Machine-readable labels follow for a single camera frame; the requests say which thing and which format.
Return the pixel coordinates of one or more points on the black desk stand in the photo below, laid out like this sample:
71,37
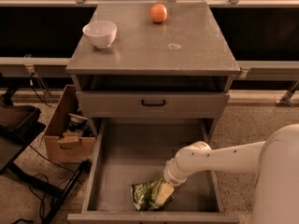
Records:
19,127

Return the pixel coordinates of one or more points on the black drawer handle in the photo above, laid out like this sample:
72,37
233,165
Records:
148,103

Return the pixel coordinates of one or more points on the closed grey top drawer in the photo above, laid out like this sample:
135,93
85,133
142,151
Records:
126,104

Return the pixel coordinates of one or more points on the orange fruit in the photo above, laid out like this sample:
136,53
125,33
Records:
158,13

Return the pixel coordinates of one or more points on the open grey middle drawer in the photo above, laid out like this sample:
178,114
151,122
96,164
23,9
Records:
135,151

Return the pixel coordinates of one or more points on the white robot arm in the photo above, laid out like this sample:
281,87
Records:
274,162

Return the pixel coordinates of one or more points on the grey drawer cabinet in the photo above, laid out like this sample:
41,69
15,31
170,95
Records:
186,53

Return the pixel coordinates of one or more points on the green jalapeno chip bag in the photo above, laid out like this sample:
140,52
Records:
144,195

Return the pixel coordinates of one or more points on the white bowl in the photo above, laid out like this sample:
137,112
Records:
101,34

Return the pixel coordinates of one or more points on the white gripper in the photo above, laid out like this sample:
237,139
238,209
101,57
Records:
172,175

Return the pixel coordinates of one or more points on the cardboard box with items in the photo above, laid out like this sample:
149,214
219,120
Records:
63,144

